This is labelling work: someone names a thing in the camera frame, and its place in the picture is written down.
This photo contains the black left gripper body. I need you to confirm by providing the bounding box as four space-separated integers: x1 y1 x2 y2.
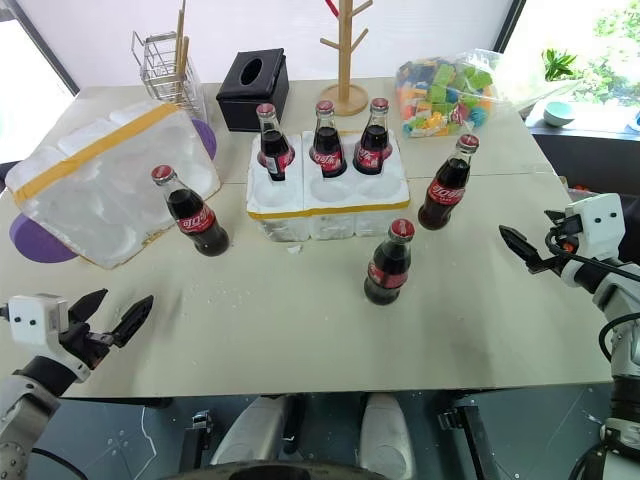
58 323 118 371

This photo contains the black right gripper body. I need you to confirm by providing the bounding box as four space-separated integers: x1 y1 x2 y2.
539 215 584 274

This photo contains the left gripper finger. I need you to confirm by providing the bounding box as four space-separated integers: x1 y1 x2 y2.
66 288 109 330
111 294 155 349

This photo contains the glass cola bottle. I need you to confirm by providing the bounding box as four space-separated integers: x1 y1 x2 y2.
150 164 232 259
363 218 416 307
255 102 295 183
352 97 393 177
307 99 348 179
417 133 482 232

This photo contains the white foam lid with tape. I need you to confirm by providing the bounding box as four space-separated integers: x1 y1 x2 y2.
4 99 223 272

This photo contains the white foam bottle tray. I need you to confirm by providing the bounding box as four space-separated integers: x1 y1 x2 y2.
245 129 411 244

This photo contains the black tissue box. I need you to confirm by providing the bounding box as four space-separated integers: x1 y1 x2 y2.
215 48 291 133

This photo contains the purple round pad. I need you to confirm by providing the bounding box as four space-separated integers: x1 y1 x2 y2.
8 215 82 265
190 118 218 162

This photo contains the light blue bowl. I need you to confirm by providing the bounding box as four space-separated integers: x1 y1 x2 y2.
542 100 577 128

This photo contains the green plant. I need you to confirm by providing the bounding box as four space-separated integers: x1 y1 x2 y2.
541 47 579 82

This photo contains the white rounded robot leg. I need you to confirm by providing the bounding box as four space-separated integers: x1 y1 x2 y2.
358 393 419 480
208 394 287 467

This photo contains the bag of colourful blocks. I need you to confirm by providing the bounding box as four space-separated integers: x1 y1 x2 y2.
394 48 507 143

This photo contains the wooden mug tree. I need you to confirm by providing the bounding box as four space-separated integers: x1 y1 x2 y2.
319 0 390 118

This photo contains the wooden stick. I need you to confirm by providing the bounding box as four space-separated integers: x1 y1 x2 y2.
180 35 193 109
174 0 188 104

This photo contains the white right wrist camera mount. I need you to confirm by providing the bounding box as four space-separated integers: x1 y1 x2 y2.
564 193 627 262

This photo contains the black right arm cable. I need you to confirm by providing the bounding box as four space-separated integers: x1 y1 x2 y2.
546 232 640 282

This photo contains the metal wire rack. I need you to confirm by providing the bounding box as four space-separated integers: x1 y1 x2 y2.
130 30 202 117

